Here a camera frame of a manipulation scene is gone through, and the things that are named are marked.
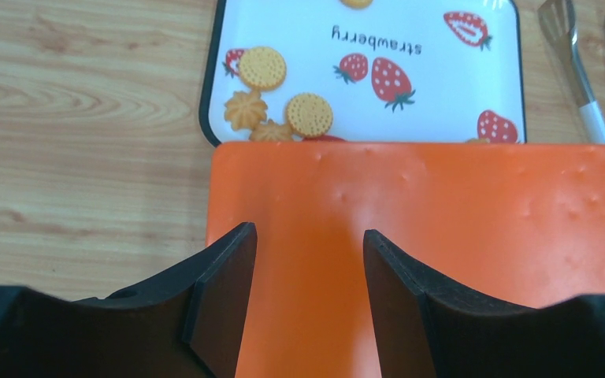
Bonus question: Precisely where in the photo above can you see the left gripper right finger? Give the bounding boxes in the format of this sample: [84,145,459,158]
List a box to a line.
[363,230,605,377]

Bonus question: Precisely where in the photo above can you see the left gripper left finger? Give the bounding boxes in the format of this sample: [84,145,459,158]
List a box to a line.
[0,222,258,377]

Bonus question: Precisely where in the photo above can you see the orange box lid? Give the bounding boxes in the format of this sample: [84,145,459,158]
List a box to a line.
[206,142,605,377]

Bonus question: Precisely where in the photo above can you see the metal tweezers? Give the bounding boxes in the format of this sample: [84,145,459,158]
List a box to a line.
[537,0,605,146]

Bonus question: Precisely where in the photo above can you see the flower shaped butter cookie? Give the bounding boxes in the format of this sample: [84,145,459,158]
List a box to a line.
[249,119,294,142]
[224,91,268,131]

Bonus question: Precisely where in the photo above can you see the strawberry print white tray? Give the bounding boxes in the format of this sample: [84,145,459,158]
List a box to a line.
[199,1,526,146]

